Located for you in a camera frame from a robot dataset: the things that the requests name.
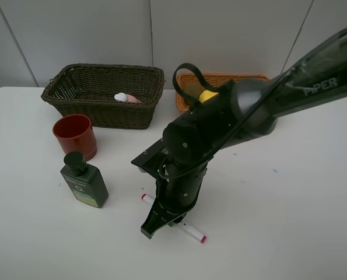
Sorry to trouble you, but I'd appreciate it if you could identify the red plastic cup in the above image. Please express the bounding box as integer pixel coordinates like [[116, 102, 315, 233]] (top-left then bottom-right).
[[52, 114, 97, 161]]

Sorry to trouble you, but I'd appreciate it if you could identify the white pink-tipped marker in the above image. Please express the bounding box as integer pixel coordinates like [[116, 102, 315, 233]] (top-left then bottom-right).
[[141, 194, 206, 244]]

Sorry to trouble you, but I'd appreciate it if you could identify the yellow lemon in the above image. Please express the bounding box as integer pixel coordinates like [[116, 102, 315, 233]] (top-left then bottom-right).
[[199, 90, 218, 103]]

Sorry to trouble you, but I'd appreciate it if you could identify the orange wicker basket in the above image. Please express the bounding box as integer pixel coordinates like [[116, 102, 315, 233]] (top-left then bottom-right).
[[176, 72, 269, 113]]

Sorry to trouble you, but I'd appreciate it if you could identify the dark green pump bottle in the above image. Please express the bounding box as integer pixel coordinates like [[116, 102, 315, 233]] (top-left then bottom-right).
[[60, 151, 108, 208]]

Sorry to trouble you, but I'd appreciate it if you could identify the dark brown wicker basket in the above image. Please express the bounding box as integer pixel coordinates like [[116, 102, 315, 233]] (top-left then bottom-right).
[[41, 64, 164, 130]]

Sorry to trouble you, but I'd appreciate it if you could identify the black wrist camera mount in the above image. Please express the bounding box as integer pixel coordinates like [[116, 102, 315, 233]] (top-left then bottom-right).
[[131, 138, 168, 179]]

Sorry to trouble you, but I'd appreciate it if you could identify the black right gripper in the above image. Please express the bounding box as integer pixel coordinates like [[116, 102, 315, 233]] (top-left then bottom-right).
[[141, 166, 207, 239]]

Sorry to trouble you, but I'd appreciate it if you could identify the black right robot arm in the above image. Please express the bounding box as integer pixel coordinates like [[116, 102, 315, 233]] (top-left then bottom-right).
[[133, 27, 347, 238]]

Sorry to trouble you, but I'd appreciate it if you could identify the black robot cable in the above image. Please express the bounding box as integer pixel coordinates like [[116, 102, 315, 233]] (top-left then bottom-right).
[[173, 62, 234, 103]]

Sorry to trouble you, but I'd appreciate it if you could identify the brown kiwi fruit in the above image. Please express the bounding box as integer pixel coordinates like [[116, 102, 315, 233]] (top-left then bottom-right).
[[184, 82, 202, 100]]

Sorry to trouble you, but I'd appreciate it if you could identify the pink bottle white cap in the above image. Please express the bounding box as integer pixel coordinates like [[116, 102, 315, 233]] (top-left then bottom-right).
[[114, 92, 142, 104]]

